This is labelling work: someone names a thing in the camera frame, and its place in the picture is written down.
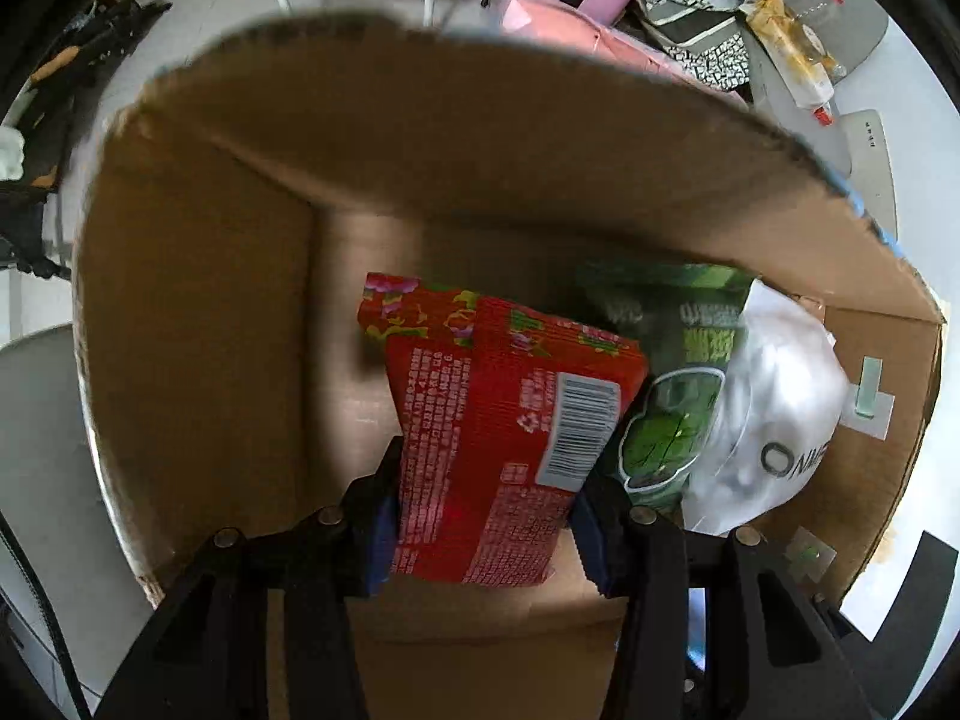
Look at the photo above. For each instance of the grey chair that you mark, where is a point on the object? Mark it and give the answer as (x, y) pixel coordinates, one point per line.
(825, 37)

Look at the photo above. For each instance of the white router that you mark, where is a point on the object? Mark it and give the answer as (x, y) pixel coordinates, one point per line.
(874, 165)

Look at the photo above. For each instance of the black white patterned cloth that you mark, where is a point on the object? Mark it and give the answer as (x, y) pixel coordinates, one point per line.
(697, 22)

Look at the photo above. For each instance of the black equipment pile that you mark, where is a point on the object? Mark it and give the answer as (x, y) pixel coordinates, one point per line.
(52, 112)

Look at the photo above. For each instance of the green snack packet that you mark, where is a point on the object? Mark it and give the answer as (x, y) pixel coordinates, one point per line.
(667, 390)

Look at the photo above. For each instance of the cardboard box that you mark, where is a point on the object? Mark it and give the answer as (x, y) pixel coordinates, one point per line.
(300, 240)

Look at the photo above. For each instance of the yellow packaged item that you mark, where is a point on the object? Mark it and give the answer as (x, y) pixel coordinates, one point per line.
(806, 67)

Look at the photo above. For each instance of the grey chair seat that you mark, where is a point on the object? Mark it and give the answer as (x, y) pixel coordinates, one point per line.
(45, 510)

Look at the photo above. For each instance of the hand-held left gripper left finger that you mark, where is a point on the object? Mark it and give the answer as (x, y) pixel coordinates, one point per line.
(379, 536)

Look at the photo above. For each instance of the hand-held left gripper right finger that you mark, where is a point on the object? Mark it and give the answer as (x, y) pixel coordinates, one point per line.
(592, 540)

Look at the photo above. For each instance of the white plastic bag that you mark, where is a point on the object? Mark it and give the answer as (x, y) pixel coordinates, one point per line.
(765, 420)

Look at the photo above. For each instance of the red tissue pack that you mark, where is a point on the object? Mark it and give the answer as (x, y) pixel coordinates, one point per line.
(487, 442)

